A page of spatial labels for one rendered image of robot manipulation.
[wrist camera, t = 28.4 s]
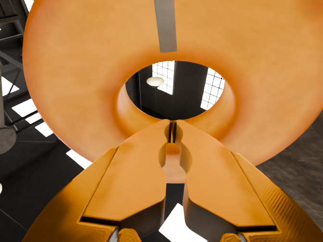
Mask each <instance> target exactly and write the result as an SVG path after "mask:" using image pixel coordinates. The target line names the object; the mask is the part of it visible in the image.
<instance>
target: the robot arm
mask: <svg viewBox="0 0 323 242"><path fill-rule="evenodd" d="M171 134H172V139H173V143H175V144H176V145H177V147H178V148H179V149H180V158H179V165H180V166H181V167H182V168H183V170H184V171H185V172H186V179H185V187H184V195H183V212H184V220H185V224H186V226H187V227H188V228H189V229H190V230H191V231H192V232H194V233H196V234H197V235H198V236H200V237H202V238H204V239H205V240H206V241H207V242H323V232H322V231H321V229H320V228H319V227H318V226H317V224H316V223H315V222H314V221H313V220H312V219H311V217H310V216H309V215H308V214H307V213H306V212H305V211H304V210H303V209H302V208H301V207H300V206H299V205H298V204H297V203H296V202H295V201H294V200H293V199H292V198H291V197H290V196H289V195H288V194H287V193H285V192H284V191H283V190H282V189H281V188H280V187H278V186H277V185H276V184H275V183H274V182H272V181H271V180H270V179H269V178H268V177H267V176H265V175H264V174H263V173H262V172H261V171H259V170H258V169H257V168H256V167H255V166H253V165H252V164H251V163H250V162H249V161H248V160H246V159H245V158H244V157H243V156H242V155H241V154H239V153H232V152H231V151H230V150H229V149H228V148H226V147H225V146H224V145H223V144H222V143H220V142H219V141H218V140H216V139H215V138H213V137H212V136H210V135H208V134H207V133H205V132H203V131H201V130H200V129H198V128H196V127H194V126H192V125H191V124H189V123H187V122H185V121H183V120H175V121H170V120H168V119H164V120H162V121H159V122H157V123H155V124H153V125H151V126H149V127H147V128H145V129H143V130H141V131H139V132H137V133H136V134H134V135H132V136H131V137H129V138H128V139H126V140H125V141H124V142H122V143H121V144H120V145H119V146H118V147H117V148H114V147H111V148H109V149H108V150H107V151H106V152H105V153H103V154H102V155H101V156H100V157H99V158H97V159H96V160H95V161H94V162H93V163H91V164H90V165H89V166H88V167H87V168H86V169H84V170H83V171H82V172H81V173H80V174H78V175H77V176H76V177H75V178H74V179H72V180H71V181H70V182H69V183H68V184H67V185H65V186H64V187H63V188H62V189H61V190H60V191H59V192H58V193H57V194H56V195H55V196H54V197H53V198H52V200H51V201H50V202H49V203H48V204H47V205H46V206H45V208H44V209H43V210H42V211H41V213H40V214H39V216H38V217H37V218H36V220H35V221H34V223H33V224H32V226H31V227H30V229H29V230H28V232H27V233H26V235H25V236H24V238H23V240H22V242H142V241H141V239H142V238H143V237H145V236H147V235H149V234H150V233H152V232H154V231H156V230H158V229H159V228H160V227H161V226H162V225H163V223H164V212H165V196H166V179H167V176H166V174H165V172H164V171H163V170H162V168H163V167H164V165H165V164H166V149H167V145H168V143H171Z"/></svg>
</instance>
